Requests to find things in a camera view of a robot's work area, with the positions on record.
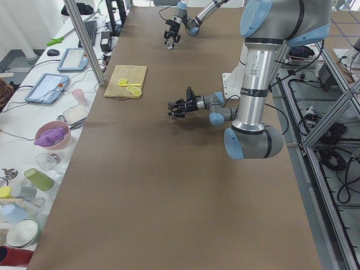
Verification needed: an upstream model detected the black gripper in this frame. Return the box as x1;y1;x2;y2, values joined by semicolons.
168;98;199;118
164;19;181;45

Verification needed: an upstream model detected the clear glass pitcher cup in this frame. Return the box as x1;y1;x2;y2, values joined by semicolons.
166;42;174;50

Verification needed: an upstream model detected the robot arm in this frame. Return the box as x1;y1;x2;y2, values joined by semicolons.
168;1;332;159
164;1;228;50

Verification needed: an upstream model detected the pink plastic cup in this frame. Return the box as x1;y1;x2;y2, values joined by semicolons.
72;88;87;104

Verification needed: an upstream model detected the green plastic cup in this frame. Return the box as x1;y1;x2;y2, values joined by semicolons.
24;168;55;192

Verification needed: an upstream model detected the grey plastic cup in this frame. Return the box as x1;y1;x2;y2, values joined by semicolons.
11;185;37;201

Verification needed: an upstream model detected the yellow plastic cup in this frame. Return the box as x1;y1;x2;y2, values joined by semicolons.
0;186;12;199

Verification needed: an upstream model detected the light blue plastic cup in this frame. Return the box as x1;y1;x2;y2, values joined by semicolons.
1;204;28;224

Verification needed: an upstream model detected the red cup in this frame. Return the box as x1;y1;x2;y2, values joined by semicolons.
1;246;34;267

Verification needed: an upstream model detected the bamboo cutting board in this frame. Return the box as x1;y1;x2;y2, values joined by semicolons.
103;65;147;100

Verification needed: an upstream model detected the lemon slice pair top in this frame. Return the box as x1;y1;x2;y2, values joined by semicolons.
118;78;128;84

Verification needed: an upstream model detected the yellow plastic knife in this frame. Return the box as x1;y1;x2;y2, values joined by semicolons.
116;83;142;87

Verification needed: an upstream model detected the black power adapter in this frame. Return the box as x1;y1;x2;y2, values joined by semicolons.
100;31;112;52

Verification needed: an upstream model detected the black keyboard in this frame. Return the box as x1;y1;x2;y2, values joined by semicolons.
84;20;97;46

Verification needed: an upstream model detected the far teach pendant tablet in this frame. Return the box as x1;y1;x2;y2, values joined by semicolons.
57;48;88;72

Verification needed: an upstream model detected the teach pendant tablet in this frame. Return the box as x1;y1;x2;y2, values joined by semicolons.
57;48;88;72
24;73;70;105

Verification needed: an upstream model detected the kitchen scale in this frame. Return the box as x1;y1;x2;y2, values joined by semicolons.
56;104;88;127

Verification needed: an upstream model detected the black computer mouse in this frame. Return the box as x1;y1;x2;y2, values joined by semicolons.
47;49;60;56

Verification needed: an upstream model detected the pink bowl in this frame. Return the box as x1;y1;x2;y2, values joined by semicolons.
35;120;71;150

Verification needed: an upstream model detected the purple cloth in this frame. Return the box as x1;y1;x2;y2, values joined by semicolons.
34;127;66;147

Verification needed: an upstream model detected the near teach pendant tablet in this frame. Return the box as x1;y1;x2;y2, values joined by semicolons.
24;73;70;105

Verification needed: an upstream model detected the wine glass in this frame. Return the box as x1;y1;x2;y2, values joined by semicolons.
35;152;65;181

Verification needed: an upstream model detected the black box on floor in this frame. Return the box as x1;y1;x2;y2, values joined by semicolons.
318;63;339;92

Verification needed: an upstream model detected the wooden rolling pin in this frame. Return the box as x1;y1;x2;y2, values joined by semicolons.
0;198;24;204

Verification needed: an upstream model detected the white green bowl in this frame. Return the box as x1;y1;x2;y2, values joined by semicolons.
6;218;41;248

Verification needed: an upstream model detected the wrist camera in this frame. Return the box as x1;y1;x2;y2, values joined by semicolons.
186;86;196;101

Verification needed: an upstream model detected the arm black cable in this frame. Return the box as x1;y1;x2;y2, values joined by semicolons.
159;2;178;26
224;94;290;136

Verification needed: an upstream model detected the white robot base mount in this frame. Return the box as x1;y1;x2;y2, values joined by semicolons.
222;62;245;99

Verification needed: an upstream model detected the aluminium frame post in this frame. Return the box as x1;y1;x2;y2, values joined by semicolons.
64;0;105;86

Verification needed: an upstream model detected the green handled tool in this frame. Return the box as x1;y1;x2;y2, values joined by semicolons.
47;28;75;47

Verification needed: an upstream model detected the aluminium frame rail structure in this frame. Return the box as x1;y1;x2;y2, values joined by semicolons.
269;16;360;270

